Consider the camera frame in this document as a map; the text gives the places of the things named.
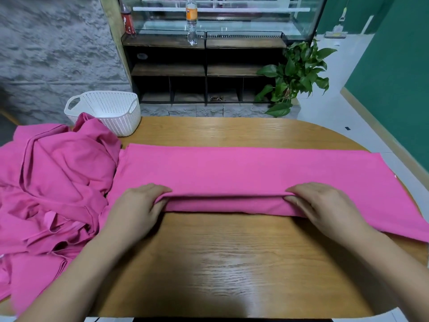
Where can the person's left hand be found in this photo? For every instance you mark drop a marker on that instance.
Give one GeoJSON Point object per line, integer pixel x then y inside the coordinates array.
{"type": "Point", "coordinates": [134, 214]}

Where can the person's right hand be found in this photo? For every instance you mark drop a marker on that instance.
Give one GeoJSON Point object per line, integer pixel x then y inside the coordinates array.
{"type": "Point", "coordinates": [328, 211]}

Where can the pink towel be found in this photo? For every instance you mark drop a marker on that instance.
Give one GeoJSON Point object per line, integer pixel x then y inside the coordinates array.
{"type": "Point", "coordinates": [268, 171]}

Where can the pile of pink cloths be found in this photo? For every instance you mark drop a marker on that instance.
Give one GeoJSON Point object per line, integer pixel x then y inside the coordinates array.
{"type": "Point", "coordinates": [53, 177]}

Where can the white woven plastic basket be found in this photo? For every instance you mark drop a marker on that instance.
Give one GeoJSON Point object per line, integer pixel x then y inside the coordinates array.
{"type": "Point", "coordinates": [107, 110]}

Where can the person's right forearm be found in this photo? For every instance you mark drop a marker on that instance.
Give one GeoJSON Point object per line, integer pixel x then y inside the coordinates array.
{"type": "Point", "coordinates": [395, 271]}

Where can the person's left forearm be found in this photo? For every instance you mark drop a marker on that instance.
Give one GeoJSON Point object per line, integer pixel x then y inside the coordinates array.
{"type": "Point", "coordinates": [74, 281]}

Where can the green potted plant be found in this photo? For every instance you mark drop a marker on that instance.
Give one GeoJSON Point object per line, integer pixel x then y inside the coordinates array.
{"type": "Point", "coordinates": [295, 77]}

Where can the dark wooden shelf cabinet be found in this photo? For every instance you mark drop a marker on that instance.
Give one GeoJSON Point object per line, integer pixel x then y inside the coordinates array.
{"type": "Point", "coordinates": [181, 70]}

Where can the white mop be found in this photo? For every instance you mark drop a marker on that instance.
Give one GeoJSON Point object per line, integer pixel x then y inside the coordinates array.
{"type": "Point", "coordinates": [336, 34]}

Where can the red label cola bottle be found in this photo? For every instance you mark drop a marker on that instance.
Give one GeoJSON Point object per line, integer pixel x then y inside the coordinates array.
{"type": "Point", "coordinates": [128, 22]}

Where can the clear bottle with orange label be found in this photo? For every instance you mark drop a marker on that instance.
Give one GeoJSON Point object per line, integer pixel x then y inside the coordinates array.
{"type": "Point", "coordinates": [192, 20]}

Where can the glass display case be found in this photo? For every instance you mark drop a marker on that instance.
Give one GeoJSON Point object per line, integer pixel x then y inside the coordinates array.
{"type": "Point", "coordinates": [228, 16]}

